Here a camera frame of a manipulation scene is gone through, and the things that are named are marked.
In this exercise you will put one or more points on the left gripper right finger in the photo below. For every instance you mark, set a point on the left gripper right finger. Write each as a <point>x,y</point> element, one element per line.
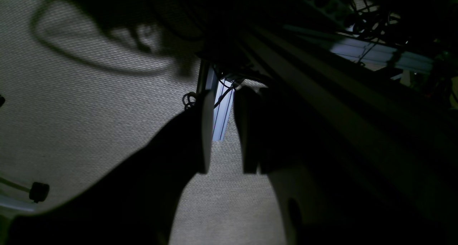
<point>294,162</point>

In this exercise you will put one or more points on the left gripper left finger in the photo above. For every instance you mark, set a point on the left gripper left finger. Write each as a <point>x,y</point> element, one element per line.
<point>135,203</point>

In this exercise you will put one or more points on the aluminium frame post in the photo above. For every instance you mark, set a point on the aluminium frame post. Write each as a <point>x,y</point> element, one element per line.
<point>222,109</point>

